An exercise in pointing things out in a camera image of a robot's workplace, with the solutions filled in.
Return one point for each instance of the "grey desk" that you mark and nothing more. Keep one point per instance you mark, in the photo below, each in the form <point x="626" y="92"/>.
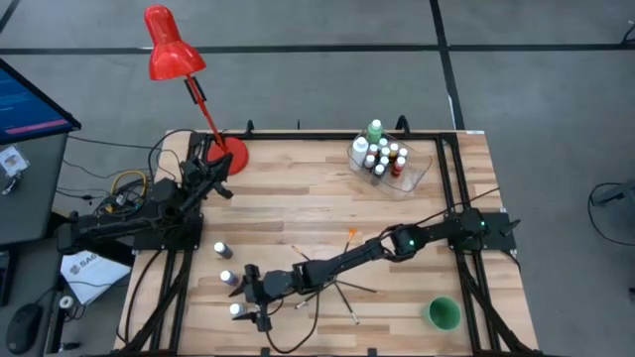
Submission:
<point x="30" y="198"/>

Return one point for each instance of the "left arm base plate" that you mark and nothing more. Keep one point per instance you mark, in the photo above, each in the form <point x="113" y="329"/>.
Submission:
<point x="191" y="238"/>

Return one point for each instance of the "large green bottle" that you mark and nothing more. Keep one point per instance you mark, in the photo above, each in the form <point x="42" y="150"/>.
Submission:
<point x="375" y="130"/>

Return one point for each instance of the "small white paint bottle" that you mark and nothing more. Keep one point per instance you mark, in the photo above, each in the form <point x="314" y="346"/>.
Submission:
<point x="237" y="309"/>

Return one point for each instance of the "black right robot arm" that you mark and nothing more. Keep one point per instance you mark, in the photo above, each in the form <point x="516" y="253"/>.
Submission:
<point x="347" y="258"/>

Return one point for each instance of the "computer monitor blue screen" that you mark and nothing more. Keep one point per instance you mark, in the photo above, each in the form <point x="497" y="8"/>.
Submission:
<point x="25" y="109"/>

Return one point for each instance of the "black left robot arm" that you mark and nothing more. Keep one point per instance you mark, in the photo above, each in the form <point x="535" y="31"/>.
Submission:
<point x="114" y="229"/>

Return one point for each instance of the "white printed booklet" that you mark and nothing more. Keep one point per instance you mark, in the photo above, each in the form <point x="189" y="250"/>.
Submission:
<point x="91" y="275"/>

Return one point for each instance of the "white tape roll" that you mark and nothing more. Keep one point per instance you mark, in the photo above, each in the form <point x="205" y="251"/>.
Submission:
<point x="66" y="301"/>

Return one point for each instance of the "small white-capped paint bottle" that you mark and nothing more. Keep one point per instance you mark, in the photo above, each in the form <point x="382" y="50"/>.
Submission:
<point x="373" y="148"/>
<point x="382" y="143"/>

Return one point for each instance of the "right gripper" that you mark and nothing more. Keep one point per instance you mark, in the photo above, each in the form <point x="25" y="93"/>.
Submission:
<point x="270" y="285"/>

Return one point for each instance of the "small green paint bottle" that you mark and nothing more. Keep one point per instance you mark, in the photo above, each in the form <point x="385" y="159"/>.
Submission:
<point x="384" y="151"/>

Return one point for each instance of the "large white bottle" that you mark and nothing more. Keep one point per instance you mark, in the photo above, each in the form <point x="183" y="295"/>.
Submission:
<point x="359" y="149"/>

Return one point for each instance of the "small dark blue paint bottle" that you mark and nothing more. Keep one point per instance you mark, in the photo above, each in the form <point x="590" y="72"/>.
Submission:
<point x="222" y="249"/>

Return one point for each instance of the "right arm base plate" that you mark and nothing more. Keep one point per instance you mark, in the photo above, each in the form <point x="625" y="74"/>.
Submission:
<point x="496" y="238"/>

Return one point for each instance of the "small red paint bottle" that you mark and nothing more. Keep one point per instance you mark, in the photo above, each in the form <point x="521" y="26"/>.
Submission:
<point x="399" y="165"/>

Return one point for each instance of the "black frame bracket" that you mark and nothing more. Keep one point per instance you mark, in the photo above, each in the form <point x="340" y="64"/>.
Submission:
<point x="403" y="125"/>
<point x="249" y="127"/>

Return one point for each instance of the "black computer mouse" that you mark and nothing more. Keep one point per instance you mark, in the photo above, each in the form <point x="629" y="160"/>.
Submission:
<point x="22" y="327"/>

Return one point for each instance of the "red desk lamp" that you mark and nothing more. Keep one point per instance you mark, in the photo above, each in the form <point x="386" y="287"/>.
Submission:
<point x="171" y="49"/>

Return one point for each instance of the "green plastic cup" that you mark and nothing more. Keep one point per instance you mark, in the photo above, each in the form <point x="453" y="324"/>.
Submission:
<point x="444" y="315"/>

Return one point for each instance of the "badge card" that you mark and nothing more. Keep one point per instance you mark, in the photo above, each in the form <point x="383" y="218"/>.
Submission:
<point x="12" y="161"/>

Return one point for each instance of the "grey chair leg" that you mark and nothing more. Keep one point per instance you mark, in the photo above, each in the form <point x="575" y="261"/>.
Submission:
<point x="615" y="196"/>

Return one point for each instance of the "clear plastic bin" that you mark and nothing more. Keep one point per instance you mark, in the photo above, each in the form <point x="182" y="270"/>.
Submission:
<point x="414" y="181"/>

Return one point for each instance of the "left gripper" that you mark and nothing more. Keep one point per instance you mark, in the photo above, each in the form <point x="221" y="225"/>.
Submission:
<point x="199" y="177"/>

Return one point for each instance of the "small purple paint bottle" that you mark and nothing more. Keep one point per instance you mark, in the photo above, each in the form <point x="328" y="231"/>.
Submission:
<point x="228" y="277"/>

